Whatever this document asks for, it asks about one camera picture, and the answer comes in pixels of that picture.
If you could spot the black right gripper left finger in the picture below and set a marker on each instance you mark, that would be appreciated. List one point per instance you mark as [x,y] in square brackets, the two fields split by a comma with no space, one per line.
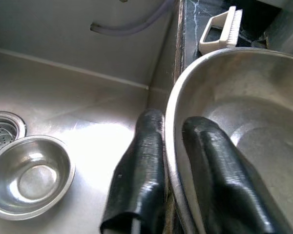
[136,170]

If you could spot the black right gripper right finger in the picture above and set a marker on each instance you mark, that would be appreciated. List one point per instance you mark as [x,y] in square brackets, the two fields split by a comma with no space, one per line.
[222,182]

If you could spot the large steel basin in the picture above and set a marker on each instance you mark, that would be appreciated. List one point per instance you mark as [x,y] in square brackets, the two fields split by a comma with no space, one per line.
[258,97]

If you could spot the steel bowl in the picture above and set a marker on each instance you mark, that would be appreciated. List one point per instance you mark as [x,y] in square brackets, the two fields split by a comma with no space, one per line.
[34,175]

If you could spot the stainless steel sink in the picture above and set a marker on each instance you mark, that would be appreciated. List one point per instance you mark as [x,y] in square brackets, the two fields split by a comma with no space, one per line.
[75,85]

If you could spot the steel sink drain strainer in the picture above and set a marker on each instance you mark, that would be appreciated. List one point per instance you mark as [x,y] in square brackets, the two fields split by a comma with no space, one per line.
[2,131]

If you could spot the white scrub brush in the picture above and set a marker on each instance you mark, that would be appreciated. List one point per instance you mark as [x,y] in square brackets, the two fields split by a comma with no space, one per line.
[230,26]

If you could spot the tall steel water urn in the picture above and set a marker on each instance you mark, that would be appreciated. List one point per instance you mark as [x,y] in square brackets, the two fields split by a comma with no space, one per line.
[288,29]

